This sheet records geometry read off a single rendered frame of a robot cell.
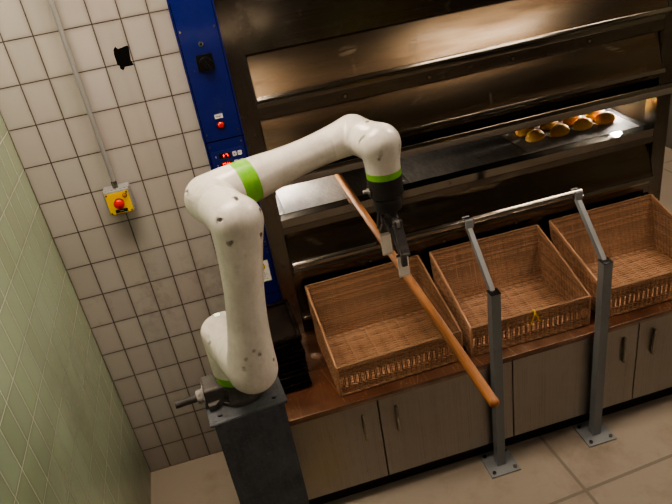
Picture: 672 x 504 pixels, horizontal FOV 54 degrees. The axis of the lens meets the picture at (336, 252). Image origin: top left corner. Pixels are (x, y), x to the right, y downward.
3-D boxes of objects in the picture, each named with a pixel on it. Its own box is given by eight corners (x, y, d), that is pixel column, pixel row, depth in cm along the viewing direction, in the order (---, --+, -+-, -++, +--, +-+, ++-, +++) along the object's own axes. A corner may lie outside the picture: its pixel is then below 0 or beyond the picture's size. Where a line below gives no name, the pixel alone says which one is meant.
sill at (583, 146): (280, 223, 290) (278, 215, 288) (645, 132, 316) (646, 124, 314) (282, 229, 285) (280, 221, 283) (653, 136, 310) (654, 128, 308)
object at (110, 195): (111, 209, 263) (103, 187, 258) (136, 203, 264) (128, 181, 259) (110, 217, 256) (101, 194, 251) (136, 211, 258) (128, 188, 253)
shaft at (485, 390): (501, 408, 172) (501, 399, 171) (490, 411, 172) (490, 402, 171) (338, 172, 318) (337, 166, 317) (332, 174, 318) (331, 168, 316)
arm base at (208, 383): (180, 427, 180) (175, 411, 177) (175, 393, 192) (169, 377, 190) (272, 396, 185) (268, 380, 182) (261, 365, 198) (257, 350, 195)
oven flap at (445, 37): (256, 104, 256) (244, 52, 253) (666, 13, 282) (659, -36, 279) (257, 103, 252) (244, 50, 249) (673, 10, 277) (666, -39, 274)
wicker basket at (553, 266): (430, 299, 321) (426, 250, 307) (538, 270, 328) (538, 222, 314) (470, 359, 279) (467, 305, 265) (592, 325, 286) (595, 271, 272)
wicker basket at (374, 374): (312, 333, 312) (302, 284, 298) (423, 301, 320) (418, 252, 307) (339, 399, 270) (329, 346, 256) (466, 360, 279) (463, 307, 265)
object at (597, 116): (475, 110, 365) (474, 100, 362) (554, 91, 372) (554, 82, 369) (529, 145, 313) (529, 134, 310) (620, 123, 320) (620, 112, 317)
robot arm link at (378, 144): (371, 134, 159) (407, 121, 163) (343, 124, 168) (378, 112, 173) (378, 187, 165) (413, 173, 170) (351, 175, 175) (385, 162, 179)
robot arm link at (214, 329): (229, 400, 177) (212, 345, 168) (207, 371, 189) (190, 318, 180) (271, 379, 182) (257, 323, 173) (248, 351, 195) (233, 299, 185)
